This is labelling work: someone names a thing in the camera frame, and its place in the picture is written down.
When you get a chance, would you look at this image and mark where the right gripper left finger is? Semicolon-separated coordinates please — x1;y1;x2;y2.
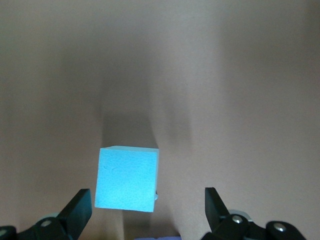
0;188;93;240

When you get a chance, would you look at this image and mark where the purple foam cube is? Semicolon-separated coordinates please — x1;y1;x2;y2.
132;235;181;240

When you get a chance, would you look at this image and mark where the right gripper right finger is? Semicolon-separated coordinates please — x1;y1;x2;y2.
201;186;307;240

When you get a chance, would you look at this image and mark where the blue foam cube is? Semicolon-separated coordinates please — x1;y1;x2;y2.
94;145;160;213

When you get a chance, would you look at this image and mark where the brown paper table cover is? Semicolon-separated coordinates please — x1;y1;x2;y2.
0;0;320;240

